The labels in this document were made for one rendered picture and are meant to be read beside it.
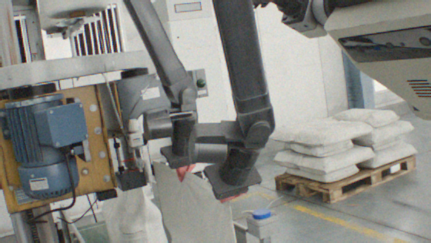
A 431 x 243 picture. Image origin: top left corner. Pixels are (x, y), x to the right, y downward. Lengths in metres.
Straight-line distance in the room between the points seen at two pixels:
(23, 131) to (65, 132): 0.12
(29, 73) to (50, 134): 0.16
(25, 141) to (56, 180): 0.12
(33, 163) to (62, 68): 0.24
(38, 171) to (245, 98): 0.59
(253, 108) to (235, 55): 0.10
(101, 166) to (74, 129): 0.30
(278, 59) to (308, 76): 0.56
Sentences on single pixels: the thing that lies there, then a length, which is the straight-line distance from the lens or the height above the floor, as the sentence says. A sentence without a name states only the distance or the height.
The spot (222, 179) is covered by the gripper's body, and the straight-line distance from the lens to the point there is 0.88.
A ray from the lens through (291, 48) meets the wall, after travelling 6.61.
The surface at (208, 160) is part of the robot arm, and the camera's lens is 0.80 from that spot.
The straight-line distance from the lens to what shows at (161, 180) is 1.36.
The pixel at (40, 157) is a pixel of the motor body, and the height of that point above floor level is 1.19.
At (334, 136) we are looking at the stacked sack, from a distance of 3.95.
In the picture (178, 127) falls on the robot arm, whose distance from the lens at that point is 1.10.
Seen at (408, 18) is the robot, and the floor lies 1.38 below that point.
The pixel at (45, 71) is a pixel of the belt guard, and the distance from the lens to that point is 1.11.
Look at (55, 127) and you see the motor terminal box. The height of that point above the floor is 1.26.
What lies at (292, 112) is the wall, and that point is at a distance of 6.58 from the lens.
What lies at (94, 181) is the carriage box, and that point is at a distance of 1.37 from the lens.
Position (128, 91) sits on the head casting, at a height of 1.30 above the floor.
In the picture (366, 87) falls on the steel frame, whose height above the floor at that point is 0.64.
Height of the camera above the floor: 1.35
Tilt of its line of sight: 7 degrees down
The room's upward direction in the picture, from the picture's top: 9 degrees counter-clockwise
